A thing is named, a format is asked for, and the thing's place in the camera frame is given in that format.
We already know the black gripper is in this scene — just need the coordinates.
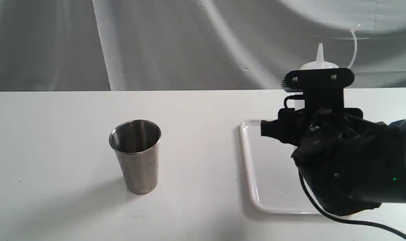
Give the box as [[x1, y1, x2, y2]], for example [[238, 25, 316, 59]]
[[261, 108, 387, 168]]

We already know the clear plastic squeeze bottle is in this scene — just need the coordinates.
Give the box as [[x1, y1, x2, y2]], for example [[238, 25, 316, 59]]
[[292, 23, 361, 111]]

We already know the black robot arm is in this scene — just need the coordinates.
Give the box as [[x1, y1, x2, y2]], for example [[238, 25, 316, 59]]
[[261, 108, 406, 216]]

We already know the stainless steel cup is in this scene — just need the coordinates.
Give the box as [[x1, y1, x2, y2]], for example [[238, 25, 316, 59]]
[[109, 119, 162, 195]]

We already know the white plastic tray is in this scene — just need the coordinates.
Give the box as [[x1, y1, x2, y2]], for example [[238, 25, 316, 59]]
[[238, 119, 320, 215]]

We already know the white backdrop cloth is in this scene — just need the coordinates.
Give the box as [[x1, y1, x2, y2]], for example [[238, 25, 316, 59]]
[[0, 0, 406, 91]]

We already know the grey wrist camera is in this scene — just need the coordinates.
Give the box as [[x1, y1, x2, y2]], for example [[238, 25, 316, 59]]
[[282, 68, 355, 112]]

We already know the black cable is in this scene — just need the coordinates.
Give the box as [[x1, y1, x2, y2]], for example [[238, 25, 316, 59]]
[[283, 95, 406, 241]]

